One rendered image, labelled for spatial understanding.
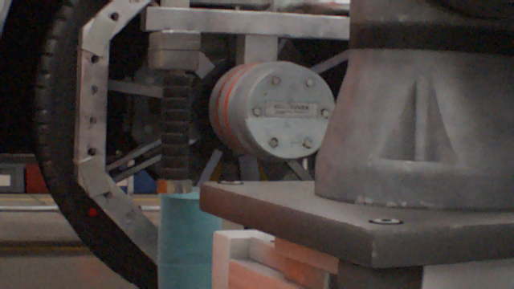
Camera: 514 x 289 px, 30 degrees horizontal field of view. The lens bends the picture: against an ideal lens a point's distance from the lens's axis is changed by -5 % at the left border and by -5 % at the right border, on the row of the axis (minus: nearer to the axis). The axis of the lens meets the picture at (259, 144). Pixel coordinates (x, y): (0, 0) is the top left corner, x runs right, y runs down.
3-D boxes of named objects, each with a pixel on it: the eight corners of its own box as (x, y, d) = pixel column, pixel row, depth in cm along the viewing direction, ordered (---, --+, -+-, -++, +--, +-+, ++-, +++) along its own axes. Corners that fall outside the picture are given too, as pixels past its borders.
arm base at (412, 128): (608, 205, 55) (615, 39, 55) (399, 215, 49) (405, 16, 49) (466, 183, 69) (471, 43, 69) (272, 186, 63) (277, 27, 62)
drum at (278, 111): (290, 155, 158) (293, 64, 157) (339, 165, 137) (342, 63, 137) (201, 153, 154) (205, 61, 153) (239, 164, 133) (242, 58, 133)
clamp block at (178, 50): (184, 71, 132) (185, 31, 132) (200, 71, 124) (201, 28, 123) (147, 71, 131) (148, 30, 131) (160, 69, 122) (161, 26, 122)
